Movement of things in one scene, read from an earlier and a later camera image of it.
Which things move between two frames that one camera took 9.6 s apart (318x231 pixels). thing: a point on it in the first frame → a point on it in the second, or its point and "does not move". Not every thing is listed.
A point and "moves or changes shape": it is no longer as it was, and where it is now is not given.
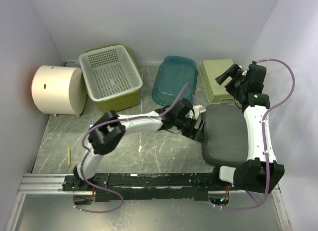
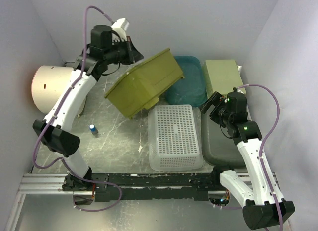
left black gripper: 200,136 → 133,54
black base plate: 145,187 does not move
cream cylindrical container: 59,90 does not move
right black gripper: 233,71 → 217,100
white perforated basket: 109,72 → 174,141
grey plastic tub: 225,139 does not move
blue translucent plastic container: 174,72 moves or changes shape
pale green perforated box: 209,70 does not move
